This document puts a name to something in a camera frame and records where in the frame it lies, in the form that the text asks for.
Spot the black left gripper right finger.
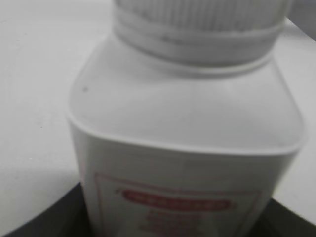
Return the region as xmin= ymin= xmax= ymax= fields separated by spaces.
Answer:
xmin=259 ymin=199 xmax=316 ymax=237

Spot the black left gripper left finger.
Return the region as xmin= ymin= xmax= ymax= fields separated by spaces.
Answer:
xmin=4 ymin=183 xmax=91 ymax=237

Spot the white yili changqing yogurt bottle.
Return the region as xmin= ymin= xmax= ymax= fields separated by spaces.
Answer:
xmin=65 ymin=55 xmax=308 ymax=237

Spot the white ribbed bottle cap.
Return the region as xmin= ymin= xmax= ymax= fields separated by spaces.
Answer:
xmin=112 ymin=0 xmax=293 ymax=67

